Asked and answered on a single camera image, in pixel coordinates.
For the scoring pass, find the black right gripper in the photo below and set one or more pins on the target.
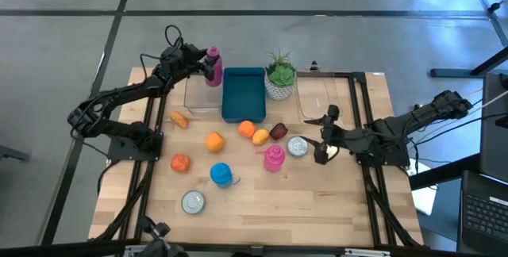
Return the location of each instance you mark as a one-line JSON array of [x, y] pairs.
[[331, 136]]

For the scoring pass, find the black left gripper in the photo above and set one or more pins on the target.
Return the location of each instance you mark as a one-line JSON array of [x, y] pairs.
[[188, 60]]

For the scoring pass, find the purple magenta water bottle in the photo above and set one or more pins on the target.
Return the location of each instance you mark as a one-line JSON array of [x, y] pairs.
[[216, 72]]

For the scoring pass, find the tin can red-blue label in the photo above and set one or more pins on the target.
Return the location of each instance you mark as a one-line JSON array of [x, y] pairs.
[[332, 152]]

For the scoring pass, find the dark red toy beet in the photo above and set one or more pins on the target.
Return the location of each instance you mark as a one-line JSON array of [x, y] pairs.
[[279, 131]]

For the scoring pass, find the bright pink water bottle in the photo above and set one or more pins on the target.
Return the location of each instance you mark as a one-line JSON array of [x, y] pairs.
[[274, 158]]

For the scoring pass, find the orange toy sweet potato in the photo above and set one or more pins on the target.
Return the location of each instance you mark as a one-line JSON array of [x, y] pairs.
[[179, 120]]

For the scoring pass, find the round orange toy fruit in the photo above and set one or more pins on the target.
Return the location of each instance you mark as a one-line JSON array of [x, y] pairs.
[[215, 142], [247, 129]]

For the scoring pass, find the red-orange toy bell pepper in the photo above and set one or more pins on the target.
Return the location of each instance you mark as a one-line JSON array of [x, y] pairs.
[[180, 163]]

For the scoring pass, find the blue plastic water bottle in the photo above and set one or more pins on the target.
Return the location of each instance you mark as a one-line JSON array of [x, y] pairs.
[[221, 173]]

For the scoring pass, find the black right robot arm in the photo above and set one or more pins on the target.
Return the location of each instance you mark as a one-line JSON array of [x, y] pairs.
[[428, 116]]

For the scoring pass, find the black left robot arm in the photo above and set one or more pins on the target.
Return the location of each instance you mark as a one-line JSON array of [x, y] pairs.
[[131, 88]]

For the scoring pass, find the tin can teal label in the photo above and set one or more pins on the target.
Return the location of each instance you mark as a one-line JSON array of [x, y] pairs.
[[297, 146]]

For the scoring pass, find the clear plastic bin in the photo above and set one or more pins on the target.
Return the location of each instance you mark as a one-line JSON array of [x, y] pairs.
[[317, 90], [202, 102]]

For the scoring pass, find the teal plastic tray bin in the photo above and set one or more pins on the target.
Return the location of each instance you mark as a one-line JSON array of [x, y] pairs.
[[244, 98]]

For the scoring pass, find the yellow-orange toy lemon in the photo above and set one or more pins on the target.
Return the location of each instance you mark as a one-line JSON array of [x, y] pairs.
[[260, 136]]

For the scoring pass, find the potted succulent plant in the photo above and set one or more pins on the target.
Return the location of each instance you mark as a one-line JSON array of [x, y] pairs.
[[281, 76]]

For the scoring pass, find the black crossbar silver brackets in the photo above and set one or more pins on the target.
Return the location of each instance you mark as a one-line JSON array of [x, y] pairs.
[[297, 250]]

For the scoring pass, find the white paper sheet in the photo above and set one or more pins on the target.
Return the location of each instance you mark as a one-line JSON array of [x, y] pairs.
[[424, 199]]

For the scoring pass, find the black table leg bar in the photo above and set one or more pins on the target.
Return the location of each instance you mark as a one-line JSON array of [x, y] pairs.
[[440, 174]]

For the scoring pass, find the silver-lidded tin can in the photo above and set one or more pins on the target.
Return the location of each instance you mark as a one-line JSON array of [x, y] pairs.
[[193, 202]]

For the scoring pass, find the dark grey monitor back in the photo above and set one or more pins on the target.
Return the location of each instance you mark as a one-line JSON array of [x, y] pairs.
[[494, 130]]

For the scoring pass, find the black jointed device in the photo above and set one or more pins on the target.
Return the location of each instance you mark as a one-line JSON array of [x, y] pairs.
[[158, 233]]

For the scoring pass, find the black laptop keyboard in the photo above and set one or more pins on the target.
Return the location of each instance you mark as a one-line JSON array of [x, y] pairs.
[[484, 213]]

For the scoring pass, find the grey chair base leg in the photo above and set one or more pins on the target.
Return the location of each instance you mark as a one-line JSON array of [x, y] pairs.
[[14, 154]]

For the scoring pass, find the office chair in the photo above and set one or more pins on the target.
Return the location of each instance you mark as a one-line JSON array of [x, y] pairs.
[[494, 7]]

